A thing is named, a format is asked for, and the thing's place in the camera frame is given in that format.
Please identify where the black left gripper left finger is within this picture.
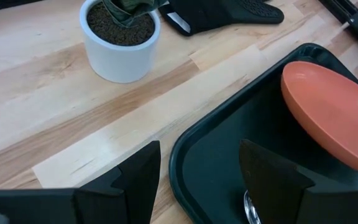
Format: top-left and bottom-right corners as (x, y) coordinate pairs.
(73, 140), (162, 224)

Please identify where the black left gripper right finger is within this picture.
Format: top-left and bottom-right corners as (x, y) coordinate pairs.
(239, 139), (348, 224)

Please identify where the spoon with orange handle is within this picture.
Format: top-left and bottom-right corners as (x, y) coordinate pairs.
(243, 190), (262, 224)

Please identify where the orange plastic plate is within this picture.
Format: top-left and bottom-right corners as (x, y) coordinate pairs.
(280, 60), (358, 180)

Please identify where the dark green plastic tray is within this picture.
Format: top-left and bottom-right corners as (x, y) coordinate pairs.
(168, 42), (358, 224)

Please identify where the white plant pot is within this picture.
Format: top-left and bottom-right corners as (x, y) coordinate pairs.
(79, 0), (162, 85)

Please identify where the green leafy plant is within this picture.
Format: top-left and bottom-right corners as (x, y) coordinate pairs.
(101, 0), (169, 29)

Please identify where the black oven mitt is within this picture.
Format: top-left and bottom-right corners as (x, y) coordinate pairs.
(158, 0), (285, 37)

